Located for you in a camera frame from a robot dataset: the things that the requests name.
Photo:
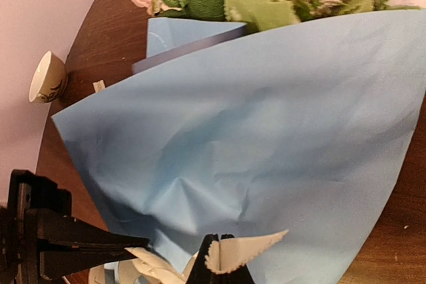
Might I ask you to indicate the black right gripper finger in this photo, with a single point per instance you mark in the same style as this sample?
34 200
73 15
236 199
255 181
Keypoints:
206 268

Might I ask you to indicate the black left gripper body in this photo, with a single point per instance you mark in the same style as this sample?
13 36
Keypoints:
21 247

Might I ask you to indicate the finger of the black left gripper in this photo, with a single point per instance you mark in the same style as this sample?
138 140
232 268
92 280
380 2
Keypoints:
67 245

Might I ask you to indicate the cream printed ribbon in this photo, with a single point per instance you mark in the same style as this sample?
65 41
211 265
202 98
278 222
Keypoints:
148 267

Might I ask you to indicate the blue wrapping paper sheet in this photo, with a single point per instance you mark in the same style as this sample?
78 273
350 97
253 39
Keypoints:
302 129

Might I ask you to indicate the small patterned cup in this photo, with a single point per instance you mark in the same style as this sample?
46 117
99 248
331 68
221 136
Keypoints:
49 80

